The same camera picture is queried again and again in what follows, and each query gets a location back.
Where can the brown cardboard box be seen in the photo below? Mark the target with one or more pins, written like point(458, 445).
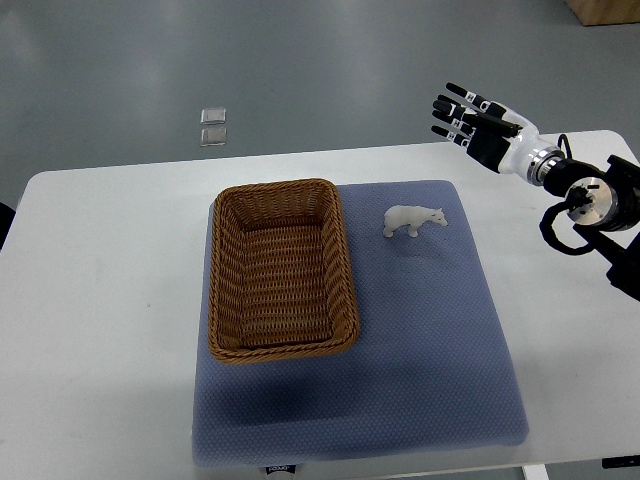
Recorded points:
point(605, 12)

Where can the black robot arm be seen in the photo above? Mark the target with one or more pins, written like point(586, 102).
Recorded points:
point(597, 202)

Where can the black table control panel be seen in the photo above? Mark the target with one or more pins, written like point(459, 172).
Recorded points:
point(621, 462)

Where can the white bear figurine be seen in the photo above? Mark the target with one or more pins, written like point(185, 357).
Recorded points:
point(413, 217)

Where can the black label tag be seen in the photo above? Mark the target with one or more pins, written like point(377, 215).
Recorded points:
point(291, 469)

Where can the metal floor plate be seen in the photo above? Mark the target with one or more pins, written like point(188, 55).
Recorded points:
point(213, 136)
point(213, 116)

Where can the black object at left edge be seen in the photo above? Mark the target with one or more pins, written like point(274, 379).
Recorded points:
point(7, 215)

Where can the lower metal floor plate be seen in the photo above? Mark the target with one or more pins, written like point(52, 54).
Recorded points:
point(213, 136)

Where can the brown wicker basket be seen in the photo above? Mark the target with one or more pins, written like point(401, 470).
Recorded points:
point(281, 284)

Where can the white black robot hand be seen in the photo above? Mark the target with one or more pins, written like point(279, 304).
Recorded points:
point(495, 136)

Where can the upper metal floor plate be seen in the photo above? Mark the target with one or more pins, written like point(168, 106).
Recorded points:
point(213, 116)

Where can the blue fabric mat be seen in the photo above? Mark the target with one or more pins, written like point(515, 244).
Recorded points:
point(431, 369)

